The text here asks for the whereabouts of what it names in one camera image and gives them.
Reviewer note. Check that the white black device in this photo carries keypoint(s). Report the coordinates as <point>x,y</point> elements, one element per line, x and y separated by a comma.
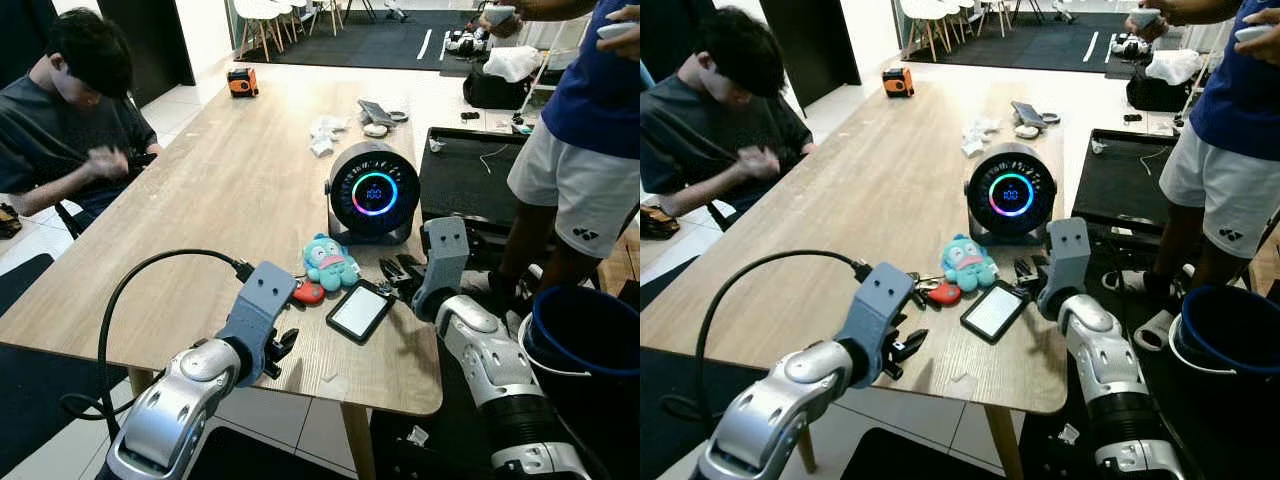
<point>467,43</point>
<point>1130,45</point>

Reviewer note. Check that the orange black tape measure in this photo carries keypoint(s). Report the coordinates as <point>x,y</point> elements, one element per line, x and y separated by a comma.
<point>242,83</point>
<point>898,83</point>

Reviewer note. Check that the black open case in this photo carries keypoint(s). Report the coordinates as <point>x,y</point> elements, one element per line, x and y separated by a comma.
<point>465,185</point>
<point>1115,185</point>

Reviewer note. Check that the standing person left hand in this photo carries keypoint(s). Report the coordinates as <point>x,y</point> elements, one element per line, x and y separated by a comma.
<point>1268,52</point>
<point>630,48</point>

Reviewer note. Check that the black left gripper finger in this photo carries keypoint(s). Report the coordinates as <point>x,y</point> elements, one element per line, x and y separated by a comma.
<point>297,287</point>
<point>914,290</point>

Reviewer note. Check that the blue plush toy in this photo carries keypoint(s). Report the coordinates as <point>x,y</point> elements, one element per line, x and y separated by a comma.
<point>968,262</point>
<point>330,262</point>

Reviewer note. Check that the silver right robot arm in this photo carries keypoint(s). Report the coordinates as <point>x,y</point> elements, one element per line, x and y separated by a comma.
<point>480,350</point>
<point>1095,345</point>

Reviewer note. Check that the grey handheld controller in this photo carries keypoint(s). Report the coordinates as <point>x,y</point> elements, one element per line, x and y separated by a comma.
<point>615,30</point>
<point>1145,18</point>
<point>500,15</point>
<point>1255,32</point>

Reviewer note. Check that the white chair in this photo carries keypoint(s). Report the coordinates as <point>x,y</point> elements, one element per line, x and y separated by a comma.
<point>958,8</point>
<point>255,12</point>
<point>290,8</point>
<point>920,12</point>

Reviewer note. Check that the round black fan with display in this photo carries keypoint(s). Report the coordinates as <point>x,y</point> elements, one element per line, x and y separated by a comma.
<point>1010,195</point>
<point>375,190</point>

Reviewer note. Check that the brown black shoes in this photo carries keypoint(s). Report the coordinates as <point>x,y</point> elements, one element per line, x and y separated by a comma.
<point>8,222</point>
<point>658,222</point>

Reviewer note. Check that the grey phone stand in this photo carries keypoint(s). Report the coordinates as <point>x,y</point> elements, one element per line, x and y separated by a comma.
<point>375,112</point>
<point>1028,113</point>

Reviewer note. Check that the seated person in grey shirt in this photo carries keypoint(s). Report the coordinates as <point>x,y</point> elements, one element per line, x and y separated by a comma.
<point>50,130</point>
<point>700,130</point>

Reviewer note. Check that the black card holder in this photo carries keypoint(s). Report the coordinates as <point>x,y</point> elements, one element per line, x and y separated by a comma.
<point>995,312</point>
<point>360,312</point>

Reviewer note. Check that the standing person right hand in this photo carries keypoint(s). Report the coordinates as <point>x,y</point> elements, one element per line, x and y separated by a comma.
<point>1170,15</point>
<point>528,14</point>

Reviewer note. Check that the standing person in blue shirt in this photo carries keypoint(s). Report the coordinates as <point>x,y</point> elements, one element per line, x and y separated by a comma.
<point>580,100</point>
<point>1230,100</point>

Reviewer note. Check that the white crumpled tissue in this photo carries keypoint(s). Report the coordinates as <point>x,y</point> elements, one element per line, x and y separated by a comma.
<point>978,137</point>
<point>325,135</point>

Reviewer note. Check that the small white round object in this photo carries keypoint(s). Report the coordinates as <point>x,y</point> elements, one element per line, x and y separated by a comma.
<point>1027,131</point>
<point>375,130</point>

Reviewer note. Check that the black bag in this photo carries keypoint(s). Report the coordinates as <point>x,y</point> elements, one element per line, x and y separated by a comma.
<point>1155,95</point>
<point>490,92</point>

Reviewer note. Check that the black floor mat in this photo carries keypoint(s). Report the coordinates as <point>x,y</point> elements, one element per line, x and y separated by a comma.
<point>920,460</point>
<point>40,410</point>
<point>1010,45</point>
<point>260,460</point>
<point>665,420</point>
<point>370,45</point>

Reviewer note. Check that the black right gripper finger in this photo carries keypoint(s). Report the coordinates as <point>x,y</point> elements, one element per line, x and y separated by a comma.
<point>389,270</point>
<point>409,265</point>
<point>1020,270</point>
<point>1037,265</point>

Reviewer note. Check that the blue bucket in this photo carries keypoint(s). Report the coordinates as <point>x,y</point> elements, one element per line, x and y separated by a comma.
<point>590,335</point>
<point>1230,330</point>

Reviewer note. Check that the white plastic bag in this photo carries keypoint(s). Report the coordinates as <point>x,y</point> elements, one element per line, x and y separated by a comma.
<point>512,63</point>
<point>1172,66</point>

